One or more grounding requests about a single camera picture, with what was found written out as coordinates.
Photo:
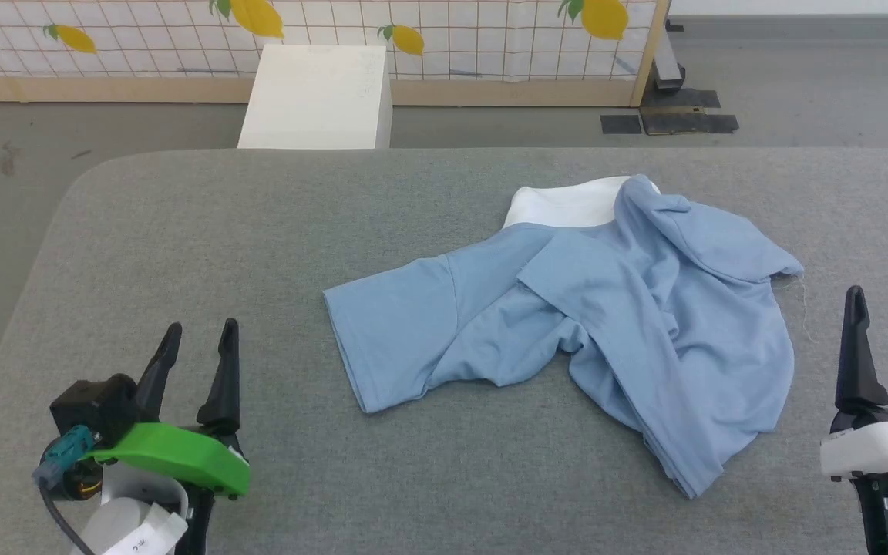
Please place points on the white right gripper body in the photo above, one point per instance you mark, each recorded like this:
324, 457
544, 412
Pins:
883, 447

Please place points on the lemon print partition panel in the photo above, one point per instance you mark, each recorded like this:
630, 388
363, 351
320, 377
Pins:
475, 46

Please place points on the light blue shirt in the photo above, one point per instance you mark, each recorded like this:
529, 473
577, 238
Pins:
629, 324

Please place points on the white box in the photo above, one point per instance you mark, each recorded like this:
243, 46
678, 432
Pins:
313, 96

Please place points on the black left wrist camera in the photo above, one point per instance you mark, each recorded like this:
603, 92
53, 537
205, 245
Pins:
97, 405

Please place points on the white paper label tag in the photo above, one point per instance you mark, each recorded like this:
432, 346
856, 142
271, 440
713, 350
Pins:
147, 536

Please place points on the grey metal panel stand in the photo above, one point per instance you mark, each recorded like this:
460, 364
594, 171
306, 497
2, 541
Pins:
667, 58

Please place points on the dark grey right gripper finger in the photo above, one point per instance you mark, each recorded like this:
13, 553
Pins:
859, 370

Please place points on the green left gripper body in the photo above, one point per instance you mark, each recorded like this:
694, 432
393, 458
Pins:
174, 455

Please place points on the small black floor mat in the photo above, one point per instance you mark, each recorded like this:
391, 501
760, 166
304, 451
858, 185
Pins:
620, 124

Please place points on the large black floor mat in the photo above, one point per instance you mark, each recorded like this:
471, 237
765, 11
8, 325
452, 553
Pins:
691, 116

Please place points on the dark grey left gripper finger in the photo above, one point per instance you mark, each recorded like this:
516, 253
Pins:
222, 393
159, 378

